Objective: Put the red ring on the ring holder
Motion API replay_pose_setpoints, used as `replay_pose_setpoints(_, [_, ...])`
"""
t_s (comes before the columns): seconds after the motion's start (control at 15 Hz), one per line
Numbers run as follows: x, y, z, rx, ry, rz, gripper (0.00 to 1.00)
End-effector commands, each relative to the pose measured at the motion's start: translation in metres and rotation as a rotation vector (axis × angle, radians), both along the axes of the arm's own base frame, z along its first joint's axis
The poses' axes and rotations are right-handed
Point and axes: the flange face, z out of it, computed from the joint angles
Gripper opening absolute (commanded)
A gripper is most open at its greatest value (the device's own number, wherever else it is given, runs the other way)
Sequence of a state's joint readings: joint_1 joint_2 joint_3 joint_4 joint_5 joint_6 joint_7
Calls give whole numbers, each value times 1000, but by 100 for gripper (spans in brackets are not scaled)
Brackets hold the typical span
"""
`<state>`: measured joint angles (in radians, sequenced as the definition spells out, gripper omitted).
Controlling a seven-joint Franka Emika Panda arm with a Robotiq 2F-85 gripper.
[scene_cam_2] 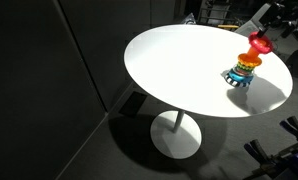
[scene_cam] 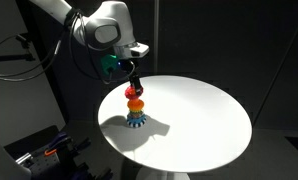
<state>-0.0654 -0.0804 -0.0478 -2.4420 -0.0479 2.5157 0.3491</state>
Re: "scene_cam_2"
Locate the yellow bar in background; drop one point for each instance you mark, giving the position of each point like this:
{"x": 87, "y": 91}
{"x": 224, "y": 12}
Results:
{"x": 228, "y": 26}

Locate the orange ring holder post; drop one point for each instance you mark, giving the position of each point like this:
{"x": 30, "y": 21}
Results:
{"x": 250, "y": 59}

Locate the grey chair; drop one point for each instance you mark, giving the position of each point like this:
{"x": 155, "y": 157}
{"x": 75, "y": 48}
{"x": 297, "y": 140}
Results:
{"x": 254, "y": 24}

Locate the white round pedestal table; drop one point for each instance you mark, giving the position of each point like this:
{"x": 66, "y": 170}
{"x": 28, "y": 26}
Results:
{"x": 185, "y": 67}

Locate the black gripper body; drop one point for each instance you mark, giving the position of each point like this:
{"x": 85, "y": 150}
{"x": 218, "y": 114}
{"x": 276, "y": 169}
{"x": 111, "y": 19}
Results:
{"x": 275, "y": 16}

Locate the black white striped base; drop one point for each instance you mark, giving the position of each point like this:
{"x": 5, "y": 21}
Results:
{"x": 236, "y": 80}

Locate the black floor mat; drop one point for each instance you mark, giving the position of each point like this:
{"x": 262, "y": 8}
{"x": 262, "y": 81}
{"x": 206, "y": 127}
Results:
{"x": 133, "y": 104}

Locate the black clamp on stand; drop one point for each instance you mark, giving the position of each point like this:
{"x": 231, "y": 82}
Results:
{"x": 281, "y": 166}

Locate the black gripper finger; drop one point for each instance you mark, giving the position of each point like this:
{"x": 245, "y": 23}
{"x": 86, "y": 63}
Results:
{"x": 262, "y": 32}

